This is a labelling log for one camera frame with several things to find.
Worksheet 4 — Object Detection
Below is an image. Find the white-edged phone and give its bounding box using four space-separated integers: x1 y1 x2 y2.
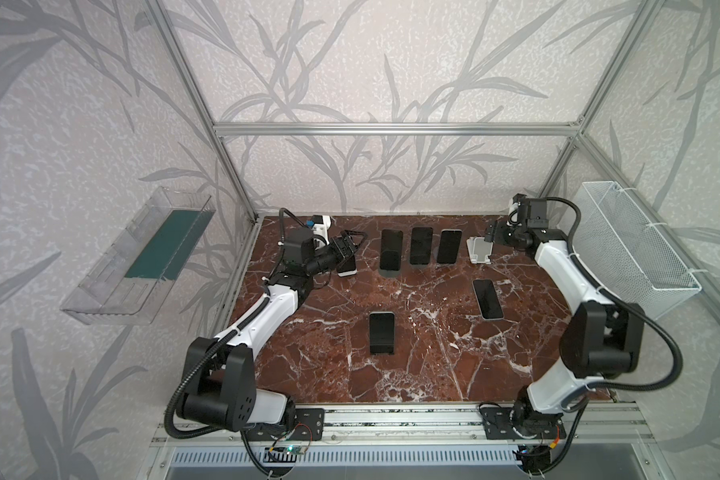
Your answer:
473 279 504 320

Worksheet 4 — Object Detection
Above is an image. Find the green circuit board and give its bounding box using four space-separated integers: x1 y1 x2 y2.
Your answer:
266 444 310 462

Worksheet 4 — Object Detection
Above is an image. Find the white wire mesh basket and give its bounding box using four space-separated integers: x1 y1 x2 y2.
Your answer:
573 181 702 319

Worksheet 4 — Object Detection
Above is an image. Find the purple-edged phone far left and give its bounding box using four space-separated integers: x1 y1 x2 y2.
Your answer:
336 256 358 277

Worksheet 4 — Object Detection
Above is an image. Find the black phone front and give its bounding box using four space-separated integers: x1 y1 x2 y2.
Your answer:
369 312 395 351

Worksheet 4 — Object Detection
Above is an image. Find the white folding phone stand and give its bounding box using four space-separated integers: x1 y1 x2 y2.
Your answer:
466 237 493 265

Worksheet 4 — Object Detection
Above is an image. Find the silver-edged phone rear right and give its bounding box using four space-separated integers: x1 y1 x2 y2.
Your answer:
436 229 463 265

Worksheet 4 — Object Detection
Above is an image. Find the clear plastic wall bin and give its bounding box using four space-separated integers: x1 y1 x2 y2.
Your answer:
61 187 216 326

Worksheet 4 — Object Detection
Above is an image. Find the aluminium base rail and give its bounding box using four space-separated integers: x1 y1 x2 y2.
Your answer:
149 403 655 448

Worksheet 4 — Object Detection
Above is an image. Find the black phone on grey stand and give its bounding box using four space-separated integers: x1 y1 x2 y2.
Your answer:
379 229 404 272

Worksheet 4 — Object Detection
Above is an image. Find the black phone rear middle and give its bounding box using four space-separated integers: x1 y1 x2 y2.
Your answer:
409 227 433 266

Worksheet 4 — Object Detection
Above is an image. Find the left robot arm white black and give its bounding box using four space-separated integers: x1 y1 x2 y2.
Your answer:
163 227 367 439

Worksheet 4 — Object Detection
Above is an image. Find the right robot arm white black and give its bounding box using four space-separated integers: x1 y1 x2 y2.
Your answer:
491 194 643 418

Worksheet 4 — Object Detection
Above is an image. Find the aluminium frame crossbar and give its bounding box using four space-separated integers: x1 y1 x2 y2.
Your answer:
213 122 579 138

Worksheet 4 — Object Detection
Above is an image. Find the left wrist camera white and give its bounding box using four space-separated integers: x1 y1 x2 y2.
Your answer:
306 215 332 238

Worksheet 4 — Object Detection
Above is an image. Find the right black corrugated cable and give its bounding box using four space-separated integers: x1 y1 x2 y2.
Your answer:
542 196 684 394

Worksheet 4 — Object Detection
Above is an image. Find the black phone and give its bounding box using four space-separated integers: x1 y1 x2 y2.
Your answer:
369 312 395 351
379 229 404 272
409 227 433 266

